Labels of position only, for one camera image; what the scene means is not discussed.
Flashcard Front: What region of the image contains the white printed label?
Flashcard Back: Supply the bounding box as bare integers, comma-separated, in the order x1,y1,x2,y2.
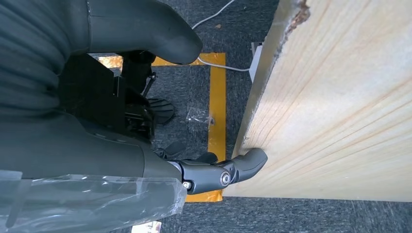
131,220,162,233

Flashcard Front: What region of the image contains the yellow floor tape under desk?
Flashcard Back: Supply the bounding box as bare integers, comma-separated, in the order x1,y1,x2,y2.
96,52,227,203

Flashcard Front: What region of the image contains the white plastic block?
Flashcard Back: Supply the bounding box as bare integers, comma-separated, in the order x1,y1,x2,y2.
248,41,265,83

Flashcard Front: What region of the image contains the white floor cable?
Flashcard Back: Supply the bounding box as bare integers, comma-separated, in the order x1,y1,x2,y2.
197,57,251,73
192,0,237,30

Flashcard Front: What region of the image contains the clear plastic scrap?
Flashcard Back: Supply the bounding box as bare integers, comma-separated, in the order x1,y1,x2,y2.
186,107,216,129

